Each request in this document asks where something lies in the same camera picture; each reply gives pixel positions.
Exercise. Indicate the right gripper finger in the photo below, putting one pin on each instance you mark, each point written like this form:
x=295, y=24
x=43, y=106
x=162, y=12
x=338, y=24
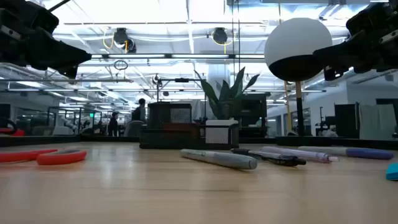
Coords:
x=332, y=74
x=348, y=56

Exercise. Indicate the grey marker with purple cap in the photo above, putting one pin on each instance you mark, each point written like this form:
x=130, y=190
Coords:
x=367, y=153

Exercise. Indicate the black ballpoint pen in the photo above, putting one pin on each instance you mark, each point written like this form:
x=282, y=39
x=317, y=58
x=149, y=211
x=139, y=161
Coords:
x=280, y=159

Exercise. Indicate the blue sticky note pad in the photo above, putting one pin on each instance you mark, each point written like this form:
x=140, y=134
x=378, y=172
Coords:
x=393, y=171

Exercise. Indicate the black mesh desk organizer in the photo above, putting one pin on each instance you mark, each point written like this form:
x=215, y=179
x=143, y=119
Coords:
x=168, y=137

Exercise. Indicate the grey marker pen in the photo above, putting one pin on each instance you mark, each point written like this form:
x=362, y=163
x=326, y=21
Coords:
x=220, y=159

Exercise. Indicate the blue and grey office chair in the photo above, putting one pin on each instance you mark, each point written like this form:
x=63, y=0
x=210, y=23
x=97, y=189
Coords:
x=134, y=129

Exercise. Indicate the black cabinet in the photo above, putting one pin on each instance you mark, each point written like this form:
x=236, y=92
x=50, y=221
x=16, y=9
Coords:
x=253, y=109
x=346, y=121

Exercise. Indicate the white globe lamp black base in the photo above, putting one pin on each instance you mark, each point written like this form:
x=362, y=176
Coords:
x=295, y=40

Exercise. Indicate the white screen panel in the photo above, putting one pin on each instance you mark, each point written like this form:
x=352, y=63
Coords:
x=377, y=121

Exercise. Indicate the person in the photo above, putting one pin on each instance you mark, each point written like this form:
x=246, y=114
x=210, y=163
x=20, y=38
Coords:
x=140, y=110
x=113, y=124

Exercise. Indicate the red cart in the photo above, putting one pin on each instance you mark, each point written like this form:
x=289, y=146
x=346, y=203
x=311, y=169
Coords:
x=17, y=133

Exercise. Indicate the snake plant in white pot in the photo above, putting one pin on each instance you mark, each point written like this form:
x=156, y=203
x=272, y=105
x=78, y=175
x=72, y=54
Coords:
x=228, y=99

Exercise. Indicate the black metal table frame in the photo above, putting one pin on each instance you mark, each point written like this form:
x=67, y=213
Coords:
x=46, y=140

